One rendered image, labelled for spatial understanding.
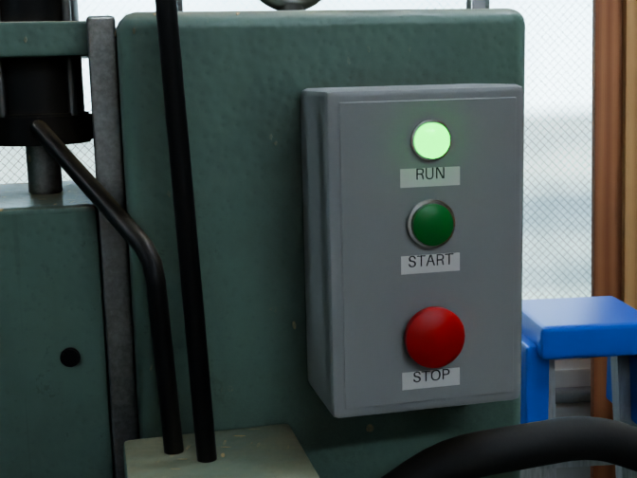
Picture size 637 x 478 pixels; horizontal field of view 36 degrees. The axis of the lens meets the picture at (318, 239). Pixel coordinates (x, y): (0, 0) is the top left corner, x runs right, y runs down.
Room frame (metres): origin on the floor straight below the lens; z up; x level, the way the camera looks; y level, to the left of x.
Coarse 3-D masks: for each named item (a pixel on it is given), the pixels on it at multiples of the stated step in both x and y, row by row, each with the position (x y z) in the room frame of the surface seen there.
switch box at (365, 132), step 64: (320, 128) 0.46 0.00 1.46; (384, 128) 0.46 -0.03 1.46; (448, 128) 0.46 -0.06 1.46; (512, 128) 0.47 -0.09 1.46; (320, 192) 0.47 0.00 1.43; (384, 192) 0.46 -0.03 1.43; (448, 192) 0.46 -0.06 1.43; (512, 192) 0.47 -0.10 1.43; (320, 256) 0.47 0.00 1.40; (384, 256) 0.46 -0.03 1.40; (512, 256) 0.47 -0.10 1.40; (320, 320) 0.47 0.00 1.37; (384, 320) 0.46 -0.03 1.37; (512, 320) 0.47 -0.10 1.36; (320, 384) 0.48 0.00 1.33; (384, 384) 0.46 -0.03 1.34; (512, 384) 0.47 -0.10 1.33
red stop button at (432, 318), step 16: (416, 320) 0.45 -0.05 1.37; (432, 320) 0.45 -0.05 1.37; (448, 320) 0.45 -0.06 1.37; (416, 336) 0.45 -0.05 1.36; (432, 336) 0.45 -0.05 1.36; (448, 336) 0.45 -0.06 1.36; (464, 336) 0.46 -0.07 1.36; (416, 352) 0.45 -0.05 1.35; (432, 352) 0.45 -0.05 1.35; (448, 352) 0.45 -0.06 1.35
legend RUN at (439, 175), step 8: (416, 168) 0.46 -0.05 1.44; (424, 168) 0.46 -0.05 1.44; (432, 168) 0.46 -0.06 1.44; (440, 168) 0.46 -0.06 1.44; (448, 168) 0.46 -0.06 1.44; (456, 168) 0.46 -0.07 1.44; (400, 176) 0.46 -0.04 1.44; (408, 176) 0.46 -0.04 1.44; (416, 176) 0.46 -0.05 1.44; (424, 176) 0.46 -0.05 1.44; (432, 176) 0.46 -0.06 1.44; (440, 176) 0.46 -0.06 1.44; (448, 176) 0.46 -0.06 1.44; (456, 176) 0.46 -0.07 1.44; (400, 184) 0.46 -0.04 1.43; (408, 184) 0.46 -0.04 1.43; (416, 184) 0.46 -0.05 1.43; (424, 184) 0.46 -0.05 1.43; (432, 184) 0.46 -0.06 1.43; (440, 184) 0.46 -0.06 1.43; (448, 184) 0.46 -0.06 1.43; (456, 184) 0.46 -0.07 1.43
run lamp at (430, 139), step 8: (424, 120) 0.46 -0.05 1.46; (432, 120) 0.46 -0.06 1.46; (416, 128) 0.46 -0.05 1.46; (424, 128) 0.46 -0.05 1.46; (432, 128) 0.46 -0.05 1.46; (440, 128) 0.46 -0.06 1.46; (416, 136) 0.46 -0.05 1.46; (424, 136) 0.45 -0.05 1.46; (432, 136) 0.46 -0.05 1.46; (440, 136) 0.46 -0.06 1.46; (448, 136) 0.46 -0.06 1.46; (416, 144) 0.46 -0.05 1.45; (424, 144) 0.45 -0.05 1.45; (432, 144) 0.46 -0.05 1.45; (440, 144) 0.46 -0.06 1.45; (448, 144) 0.46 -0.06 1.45; (416, 152) 0.46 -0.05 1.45; (424, 152) 0.46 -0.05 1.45; (432, 152) 0.46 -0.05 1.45; (440, 152) 0.46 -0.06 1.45; (432, 160) 0.46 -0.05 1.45
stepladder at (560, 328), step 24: (528, 312) 1.28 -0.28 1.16; (552, 312) 1.28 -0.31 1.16; (576, 312) 1.28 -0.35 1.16; (600, 312) 1.27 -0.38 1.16; (624, 312) 1.27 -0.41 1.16; (528, 336) 1.26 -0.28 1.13; (552, 336) 1.20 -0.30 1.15; (576, 336) 1.21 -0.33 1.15; (600, 336) 1.21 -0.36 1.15; (624, 336) 1.21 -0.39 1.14; (528, 360) 1.22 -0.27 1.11; (552, 360) 1.26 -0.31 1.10; (624, 360) 1.27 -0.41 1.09; (528, 384) 1.22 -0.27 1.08; (552, 384) 1.26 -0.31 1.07; (624, 384) 1.26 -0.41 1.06; (528, 408) 1.22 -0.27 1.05; (552, 408) 1.25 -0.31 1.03; (624, 408) 1.26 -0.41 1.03
